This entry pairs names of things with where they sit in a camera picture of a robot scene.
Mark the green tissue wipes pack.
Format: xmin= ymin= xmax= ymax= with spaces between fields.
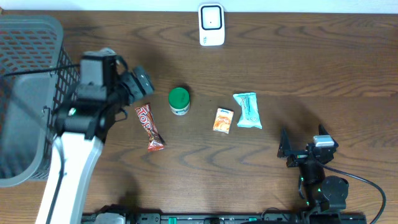
xmin=233 ymin=92 xmax=262 ymax=129

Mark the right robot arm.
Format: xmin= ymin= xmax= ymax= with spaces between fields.
xmin=277 ymin=125 xmax=349 ymax=212

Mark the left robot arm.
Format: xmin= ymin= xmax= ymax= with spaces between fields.
xmin=36 ymin=50 xmax=154 ymax=223

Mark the small orange carton box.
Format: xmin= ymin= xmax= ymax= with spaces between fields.
xmin=213 ymin=108 xmax=234 ymax=134

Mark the red chocolate bar wrapper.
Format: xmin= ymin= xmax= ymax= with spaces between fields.
xmin=135 ymin=103 xmax=165 ymax=152

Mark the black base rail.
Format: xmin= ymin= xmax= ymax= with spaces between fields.
xmin=81 ymin=205 xmax=367 ymax=224

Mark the green lid jar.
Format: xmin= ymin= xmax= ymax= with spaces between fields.
xmin=169 ymin=87 xmax=190 ymax=116

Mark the grey plastic basket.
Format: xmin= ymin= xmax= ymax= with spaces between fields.
xmin=1 ymin=15 xmax=80 ymax=187

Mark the white barcode scanner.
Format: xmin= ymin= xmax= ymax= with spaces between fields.
xmin=198 ymin=3 xmax=225 ymax=47

